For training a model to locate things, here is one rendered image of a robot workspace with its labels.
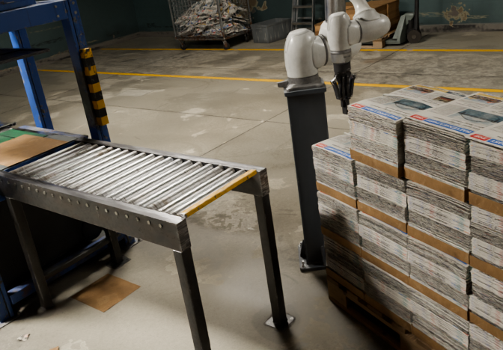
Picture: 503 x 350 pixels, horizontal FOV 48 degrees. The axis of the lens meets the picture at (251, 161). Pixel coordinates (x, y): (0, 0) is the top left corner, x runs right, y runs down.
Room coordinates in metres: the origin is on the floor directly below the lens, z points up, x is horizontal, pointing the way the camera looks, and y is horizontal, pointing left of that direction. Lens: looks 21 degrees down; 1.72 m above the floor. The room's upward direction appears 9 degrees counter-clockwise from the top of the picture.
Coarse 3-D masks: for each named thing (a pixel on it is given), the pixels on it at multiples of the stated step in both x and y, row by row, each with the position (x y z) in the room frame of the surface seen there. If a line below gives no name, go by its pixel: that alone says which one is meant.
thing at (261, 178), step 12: (108, 144) 2.94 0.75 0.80; (120, 144) 2.90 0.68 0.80; (156, 156) 2.66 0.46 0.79; (168, 156) 2.61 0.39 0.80; (180, 156) 2.57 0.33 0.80; (192, 156) 2.55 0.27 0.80; (240, 168) 2.31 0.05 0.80; (252, 168) 2.28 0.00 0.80; (264, 168) 2.26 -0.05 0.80; (252, 180) 2.27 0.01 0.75; (264, 180) 2.25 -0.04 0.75; (252, 192) 2.27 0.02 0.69; (264, 192) 2.25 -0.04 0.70
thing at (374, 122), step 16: (352, 112) 2.11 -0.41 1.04; (368, 112) 2.02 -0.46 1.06; (384, 112) 1.99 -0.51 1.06; (400, 112) 1.96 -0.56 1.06; (352, 128) 2.13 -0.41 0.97; (368, 128) 2.03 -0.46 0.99; (384, 128) 1.94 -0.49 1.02; (400, 128) 1.89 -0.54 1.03; (352, 144) 2.14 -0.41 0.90; (368, 144) 2.04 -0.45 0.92; (384, 144) 1.96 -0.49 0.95; (400, 144) 1.89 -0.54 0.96; (384, 160) 1.96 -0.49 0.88; (400, 160) 1.90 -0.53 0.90
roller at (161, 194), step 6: (204, 168) 2.38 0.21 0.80; (210, 168) 2.39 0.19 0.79; (192, 174) 2.32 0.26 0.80; (198, 174) 2.33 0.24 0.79; (180, 180) 2.27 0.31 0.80; (186, 180) 2.28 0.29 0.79; (168, 186) 2.22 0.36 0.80; (174, 186) 2.23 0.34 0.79; (180, 186) 2.24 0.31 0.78; (156, 192) 2.18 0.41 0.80; (162, 192) 2.18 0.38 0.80; (168, 192) 2.19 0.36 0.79; (150, 198) 2.13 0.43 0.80; (156, 198) 2.14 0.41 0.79; (138, 204) 2.09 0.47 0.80; (144, 204) 2.10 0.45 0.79
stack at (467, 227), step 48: (336, 144) 2.34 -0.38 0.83; (384, 192) 1.99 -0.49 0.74; (432, 192) 1.76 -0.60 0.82; (384, 240) 1.99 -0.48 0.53; (480, 240) 1.58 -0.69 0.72; (336, 288) 2.32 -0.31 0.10; (384, 288) 2.02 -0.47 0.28; (432, 288) 1.77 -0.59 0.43; (480, 288) 1.58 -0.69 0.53; (384, 336) 2.03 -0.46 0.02; (432, 336) 1.78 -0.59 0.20; (480, 336) 1.58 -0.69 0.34
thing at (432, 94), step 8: (408, 88) 2.24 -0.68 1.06; (416, 88) 2.22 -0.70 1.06; (424, 88) 2.20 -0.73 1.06; (432, 88) 2.19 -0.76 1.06; (440, 88) 2.17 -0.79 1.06; (416, 96) 2.12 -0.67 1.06; (424, 96) 2.10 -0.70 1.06; (432, 96) 2.09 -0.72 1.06; (440, 96) 2.07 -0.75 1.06; (448, 96) 2.06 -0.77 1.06; (456, 96) 2.04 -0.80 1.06; (440, 104) 1.98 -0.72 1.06
